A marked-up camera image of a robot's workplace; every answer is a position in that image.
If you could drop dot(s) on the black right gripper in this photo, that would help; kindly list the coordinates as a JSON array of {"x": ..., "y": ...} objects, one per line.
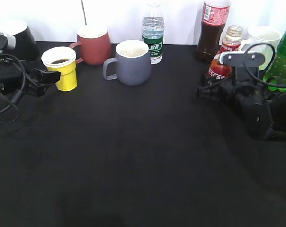
[{"x": 243, "y": 95}]

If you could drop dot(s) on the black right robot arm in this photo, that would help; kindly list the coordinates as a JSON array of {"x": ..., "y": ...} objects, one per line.
[{"x": 277, "y": 106}]

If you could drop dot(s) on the green sprite bottle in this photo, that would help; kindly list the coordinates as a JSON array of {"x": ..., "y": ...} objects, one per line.
[{"x": 278, "y": 67}]

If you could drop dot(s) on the red ceramic mug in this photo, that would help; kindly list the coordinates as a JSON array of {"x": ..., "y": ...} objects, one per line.
[{"x": 94, "y": 44}]

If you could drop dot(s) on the white ceramic mug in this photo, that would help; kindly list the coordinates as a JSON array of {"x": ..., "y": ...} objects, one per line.
[{"x": 261, "y": 34}]

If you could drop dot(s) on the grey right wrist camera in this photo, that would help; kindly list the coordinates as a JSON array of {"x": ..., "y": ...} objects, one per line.
[{"x": 238, "y": 58}]

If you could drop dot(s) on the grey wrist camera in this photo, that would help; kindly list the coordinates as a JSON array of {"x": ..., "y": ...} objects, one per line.
[
  {"x": 238, "y": 58},
  {"x": 7, "y": 41}
]

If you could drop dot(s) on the black ceramic mug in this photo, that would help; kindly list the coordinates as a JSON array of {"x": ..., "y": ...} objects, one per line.
[{"x": 25, "y": 47}]

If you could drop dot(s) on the clear water bottle green label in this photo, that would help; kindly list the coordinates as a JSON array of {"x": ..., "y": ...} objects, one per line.
[{"x": 153, "y": 26}]

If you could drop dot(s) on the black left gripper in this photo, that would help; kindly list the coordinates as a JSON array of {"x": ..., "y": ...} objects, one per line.
[{"x": 13, "y": 77}]

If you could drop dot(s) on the dark cola bottle red label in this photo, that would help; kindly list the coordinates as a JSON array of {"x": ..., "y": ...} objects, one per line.
[{"x": 213, "y": 21}]

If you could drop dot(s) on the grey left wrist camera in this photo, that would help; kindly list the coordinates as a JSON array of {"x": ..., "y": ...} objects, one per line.
[{"x": 7, "y": 41}]

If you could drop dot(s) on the grey ceramic mug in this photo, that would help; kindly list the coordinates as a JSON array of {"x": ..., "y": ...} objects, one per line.
[{"x": 133, "y": 65}]

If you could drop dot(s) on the yellow paper cup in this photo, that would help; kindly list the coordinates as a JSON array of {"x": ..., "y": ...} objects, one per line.
[{"x": 62, "y": 59}]

